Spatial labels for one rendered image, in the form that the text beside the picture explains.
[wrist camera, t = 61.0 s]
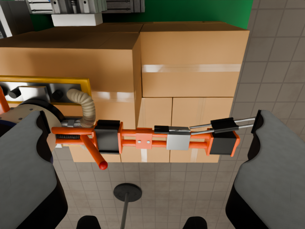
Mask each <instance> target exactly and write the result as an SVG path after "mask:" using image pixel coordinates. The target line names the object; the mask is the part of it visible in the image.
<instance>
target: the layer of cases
mask: <svg viewBox="0 0 305 229"><path fill-rule="evenodd" d="M41 32H95V33H140V38H141V83H142V100H141V107H140V113H139V119H138V128H152V129H153V130H154V126H155V125H163V126H180V127H190V126H196V125H203V124H210V123H211V122H210V121H211V120H216V119H224V118H229V114H230V111H231V106H232V102H233V97H234V94H235V90H236V85H237V82H238V77H239V73H240V70H241V65H242V61H243V57H244V53H245V49H246V44H247V40H248V36H249V32H250V31H249V30H246V29H243V28H240V27H237V26H234V25H230V24H227V23H198V24H144V25H143V24H122V25H96V26H57V27H53V28H49V29H45V30H41ZM207 128H212V126H208V127H201V128H195V129H190V130H191V131H204V130H207ZM69 149H70V152H71V155H72V157H73V160H74V162H95V160H94V159H93V157H92V155H91V154H90V152H89V151H88V150H85V149H83V148H82V147H79V146H69ZM101 155H102V156H103V158H104V159H105V161H106V162H179V163H218V160H219V156H220V155H214V154H209V156H207V155H206V152H205V149H197V148H188V150H167V149H166V147H152V149H137V148H136V146H123V150H122V153H121V154H101Z"/></svg>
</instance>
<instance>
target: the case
mask: <svg viewBox="0 0 305 229"><path fill-rule="evenodd" d="M0 75H17V76H45V77H73V78H89V83H90V89H91V95H92V100H93V103H94V106H95V109H96V110H95V111H96V119H95V122H94V125H95V123H96V121H98V120H99V119H102V120H120V122H123V129H137V127H138V119H139V113H140V107H141V100H142V83H141V38H140V33H95V32H41V31H31V32H27V33H23V34H19V35H14V36H10V37H6V38H2V39H0ZM53 106H55V107H56V108H57V109H59V110H60V111H61V113H62V114H63V115H64V116H83V112H82V111H83V110H82V106H75V105H53Z"/></svg>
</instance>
